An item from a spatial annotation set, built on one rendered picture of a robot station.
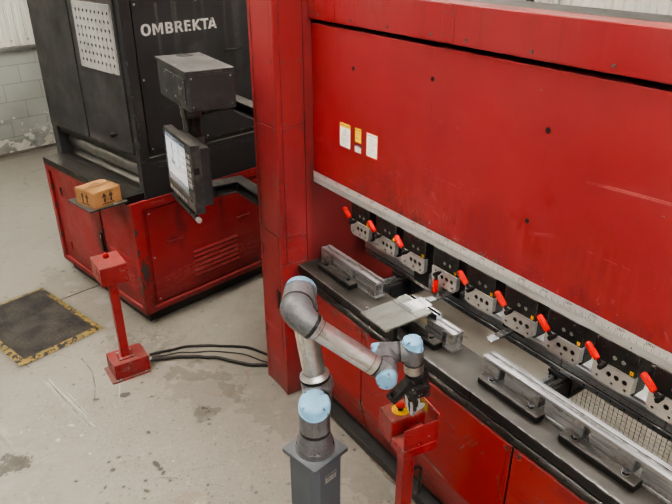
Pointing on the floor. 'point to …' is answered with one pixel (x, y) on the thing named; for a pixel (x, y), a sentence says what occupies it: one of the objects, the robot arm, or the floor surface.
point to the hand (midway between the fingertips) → (410, 413)
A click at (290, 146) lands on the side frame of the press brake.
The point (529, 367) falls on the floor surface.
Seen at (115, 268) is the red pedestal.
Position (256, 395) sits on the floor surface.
